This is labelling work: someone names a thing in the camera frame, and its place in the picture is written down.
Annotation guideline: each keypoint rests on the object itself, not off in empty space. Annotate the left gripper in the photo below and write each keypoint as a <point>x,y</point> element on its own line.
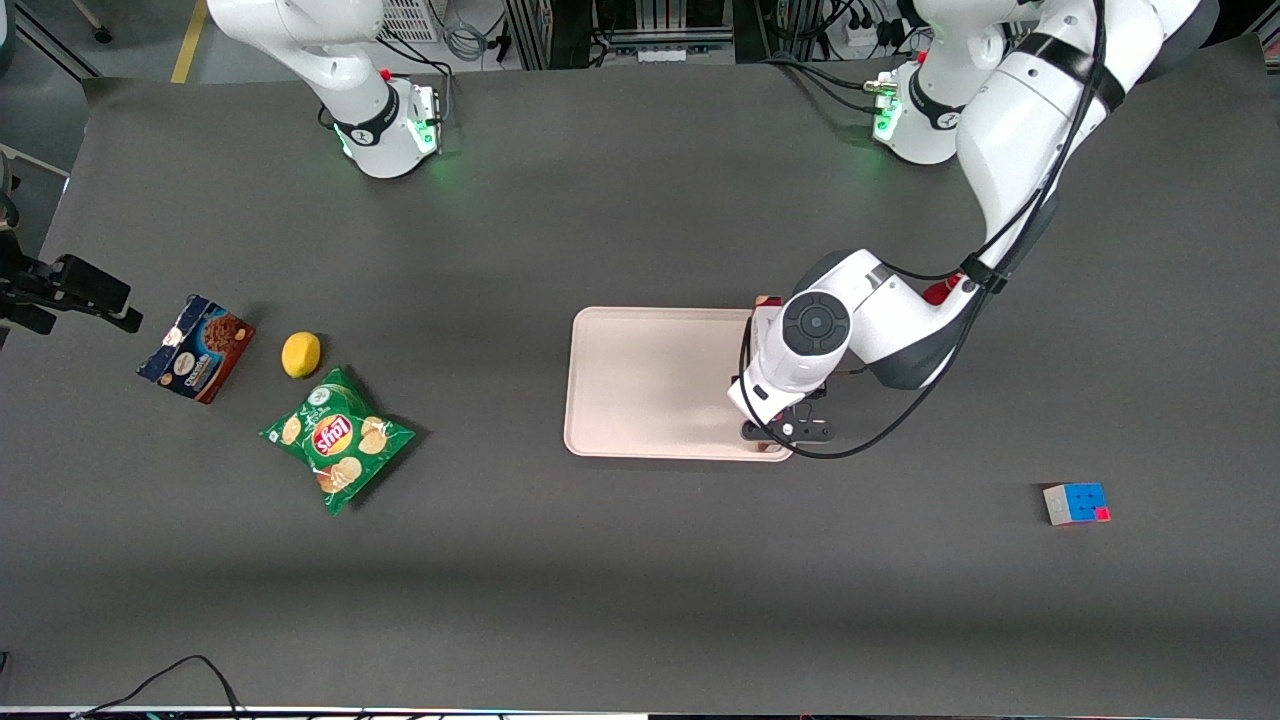
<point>819,391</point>

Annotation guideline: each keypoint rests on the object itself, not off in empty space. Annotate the red cookie box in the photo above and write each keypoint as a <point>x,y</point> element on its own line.
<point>768,301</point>

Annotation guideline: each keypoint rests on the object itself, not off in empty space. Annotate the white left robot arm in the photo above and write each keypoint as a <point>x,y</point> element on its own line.
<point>1030,110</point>

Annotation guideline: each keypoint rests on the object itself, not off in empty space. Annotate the blue chocolate cookie box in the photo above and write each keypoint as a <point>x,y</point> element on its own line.
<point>200,348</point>

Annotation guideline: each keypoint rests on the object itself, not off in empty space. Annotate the pale pink plastic tray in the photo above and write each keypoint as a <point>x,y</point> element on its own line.
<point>650,385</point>

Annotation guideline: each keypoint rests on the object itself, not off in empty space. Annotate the white perforated vent box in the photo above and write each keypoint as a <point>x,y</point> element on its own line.
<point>410,20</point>

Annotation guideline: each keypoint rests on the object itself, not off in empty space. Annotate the yellow lemon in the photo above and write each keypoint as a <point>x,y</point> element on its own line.
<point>301,355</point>

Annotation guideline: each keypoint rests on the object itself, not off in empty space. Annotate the red soda bottle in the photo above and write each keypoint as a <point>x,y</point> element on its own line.
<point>940,292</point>

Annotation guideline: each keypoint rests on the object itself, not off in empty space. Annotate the green chips bag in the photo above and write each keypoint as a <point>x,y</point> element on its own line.
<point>338,440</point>

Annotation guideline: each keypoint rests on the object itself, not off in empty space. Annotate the yellow floor tape strip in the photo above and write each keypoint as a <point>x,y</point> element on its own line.
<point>188,40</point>

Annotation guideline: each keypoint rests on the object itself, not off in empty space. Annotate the colourful puzzle cube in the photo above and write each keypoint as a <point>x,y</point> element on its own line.
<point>1078,503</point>

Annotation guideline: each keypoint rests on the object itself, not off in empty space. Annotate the small white power strip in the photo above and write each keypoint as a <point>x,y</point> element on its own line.
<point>661,55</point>

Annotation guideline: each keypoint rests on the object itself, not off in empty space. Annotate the black equipment rack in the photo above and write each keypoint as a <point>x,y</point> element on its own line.
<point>560,30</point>

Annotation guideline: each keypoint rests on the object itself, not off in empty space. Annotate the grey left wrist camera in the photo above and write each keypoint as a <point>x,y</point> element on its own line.
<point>790,431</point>

